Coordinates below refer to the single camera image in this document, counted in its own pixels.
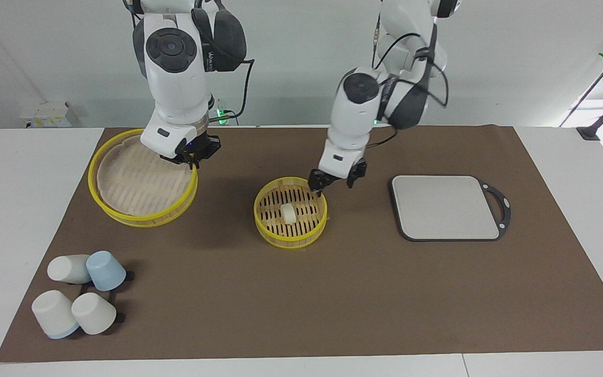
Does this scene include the yellow bamboo steamer basket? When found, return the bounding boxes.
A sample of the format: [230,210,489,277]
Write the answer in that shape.
[254,177,328,249]

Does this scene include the brown table mat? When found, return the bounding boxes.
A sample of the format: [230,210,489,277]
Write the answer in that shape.
[0,125,603,363]

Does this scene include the black cup rack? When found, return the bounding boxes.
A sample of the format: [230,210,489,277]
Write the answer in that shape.
[77,270,135,324]

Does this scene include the light blue plastic cup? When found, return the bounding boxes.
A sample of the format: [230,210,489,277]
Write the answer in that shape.
[86,251,127,292]

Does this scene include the white box yellow marks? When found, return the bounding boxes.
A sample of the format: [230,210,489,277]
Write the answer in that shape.
[21,102,80,128]

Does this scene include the white plastic cup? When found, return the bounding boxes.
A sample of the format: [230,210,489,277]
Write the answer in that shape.
[48,254,92,284]
[71,293,117,335]
[32,291,80,339]

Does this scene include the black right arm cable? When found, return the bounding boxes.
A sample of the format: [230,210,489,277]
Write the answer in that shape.
[192,0,256,124]

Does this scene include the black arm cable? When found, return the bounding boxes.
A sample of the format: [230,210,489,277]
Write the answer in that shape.
[372,16,449,150]
[192,0,256,124]

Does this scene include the white cutting board grey frame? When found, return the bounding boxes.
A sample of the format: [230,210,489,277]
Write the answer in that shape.
[388,174,511,242]

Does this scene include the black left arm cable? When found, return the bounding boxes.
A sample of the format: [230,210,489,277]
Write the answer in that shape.
[372,16,449,150]

